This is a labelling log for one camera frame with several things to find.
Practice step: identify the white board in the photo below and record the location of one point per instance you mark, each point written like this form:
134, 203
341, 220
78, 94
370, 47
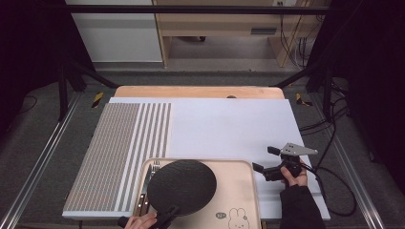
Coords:
229, 127

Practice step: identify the black frame bar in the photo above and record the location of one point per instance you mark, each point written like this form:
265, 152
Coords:
191, 9

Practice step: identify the person's right hand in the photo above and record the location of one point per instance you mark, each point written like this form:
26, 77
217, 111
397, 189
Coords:
296, 180

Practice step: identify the wooden table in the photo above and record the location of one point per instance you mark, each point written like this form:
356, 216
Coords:
191, 92

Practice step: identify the white cabinet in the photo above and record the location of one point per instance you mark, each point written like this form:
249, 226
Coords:
117, 38

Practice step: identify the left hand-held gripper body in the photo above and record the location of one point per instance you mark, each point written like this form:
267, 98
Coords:
160, 222

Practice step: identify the yellow black tape strip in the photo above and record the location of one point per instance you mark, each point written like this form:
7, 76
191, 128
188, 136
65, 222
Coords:
97, 99
299, 99

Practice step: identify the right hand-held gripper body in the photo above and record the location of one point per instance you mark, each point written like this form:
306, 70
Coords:
291, 162

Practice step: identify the black metal stand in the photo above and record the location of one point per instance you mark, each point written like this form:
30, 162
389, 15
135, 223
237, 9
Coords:
62, 92
327, 92

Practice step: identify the brown striped placemat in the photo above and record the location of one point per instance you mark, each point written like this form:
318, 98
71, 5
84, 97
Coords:
105, 152

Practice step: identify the black round plate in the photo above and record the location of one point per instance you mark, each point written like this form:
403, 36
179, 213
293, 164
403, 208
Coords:
181, 187

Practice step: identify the beige tray with rabbit print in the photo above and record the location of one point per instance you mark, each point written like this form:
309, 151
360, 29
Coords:
235, 191

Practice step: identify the metal floor rail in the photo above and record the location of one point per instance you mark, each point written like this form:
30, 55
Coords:
38, 171
356, 178

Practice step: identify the person's left hand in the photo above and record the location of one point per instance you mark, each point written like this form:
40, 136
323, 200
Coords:
141, 221

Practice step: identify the dark curtain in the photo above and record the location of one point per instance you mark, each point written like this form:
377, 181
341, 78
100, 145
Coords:
28, 47
375, 63

